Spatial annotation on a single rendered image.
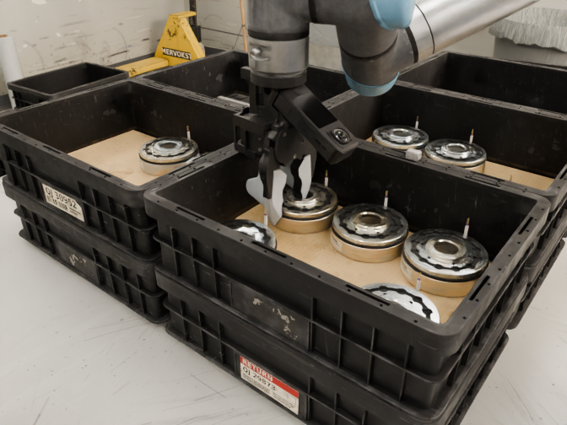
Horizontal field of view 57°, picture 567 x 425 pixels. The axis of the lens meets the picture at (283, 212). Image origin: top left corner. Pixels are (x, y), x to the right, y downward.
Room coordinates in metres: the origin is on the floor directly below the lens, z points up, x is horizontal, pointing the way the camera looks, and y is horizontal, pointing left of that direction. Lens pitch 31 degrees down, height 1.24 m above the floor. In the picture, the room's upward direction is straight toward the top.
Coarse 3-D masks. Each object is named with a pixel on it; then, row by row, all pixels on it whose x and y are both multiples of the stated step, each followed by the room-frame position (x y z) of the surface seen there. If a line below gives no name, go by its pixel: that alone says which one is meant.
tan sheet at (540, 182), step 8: (488, 168) 0.83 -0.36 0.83; (496, 168) 0.83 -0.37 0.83; (504, 168) 0.83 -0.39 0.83; (512, 168) 0.83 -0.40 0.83; (496, 176) 0.80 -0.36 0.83; (504, 176) 0.80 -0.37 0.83; (512, 176) 0.80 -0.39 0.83; (520, 176) 0.80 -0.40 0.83; (528, 176) 0.80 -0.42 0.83; (536, 176) 0.80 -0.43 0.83; (544, 176) 0.80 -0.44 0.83; (528, 184) 0.77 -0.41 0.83; (536, 184) 0.77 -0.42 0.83; (544, 184) 0.77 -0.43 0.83
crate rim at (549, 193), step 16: (352, 96) 0.92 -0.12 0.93; (448, 96) 0.93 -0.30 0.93; (464, 96) 0.92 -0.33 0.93; (512, 112) 0.86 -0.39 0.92; (528, 112) 0.84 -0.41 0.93; (368, 144) 0.71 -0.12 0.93; (432, 160) 0.65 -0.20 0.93; (480, 176) 0.60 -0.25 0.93; (560, 176) 0.61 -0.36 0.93; (544, 192) 0.56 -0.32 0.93; (560, 192) 0.57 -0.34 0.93
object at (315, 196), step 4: (292, 188) 0.69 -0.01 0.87; (312, 188) 0.69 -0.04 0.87; (288, 192) 0.68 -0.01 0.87; (292, 192) 0.68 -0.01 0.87; (308, 192) 0.68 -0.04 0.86; (312, 192) 0.68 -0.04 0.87; (316, 192) 0.68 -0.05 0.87; (288, 196) 0.66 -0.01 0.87; (292, 196) 0.66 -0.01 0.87; (312, 196) 0.66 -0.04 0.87; (316, 196) 0.66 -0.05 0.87; (288, 200) 0.66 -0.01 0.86; (292, 200) 0.65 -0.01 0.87; (296, 200) 0.65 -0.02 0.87; (300, 200) 0.65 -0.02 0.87; (304, 200) 0.65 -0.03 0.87; (308, 200) 0.65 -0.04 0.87; (312, 200) 0.65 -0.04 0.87; (316, 200) 0.66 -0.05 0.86; (300, 204) 0.65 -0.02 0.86; (304, 204) 0.65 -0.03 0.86; (308, 204) 0.65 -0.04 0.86
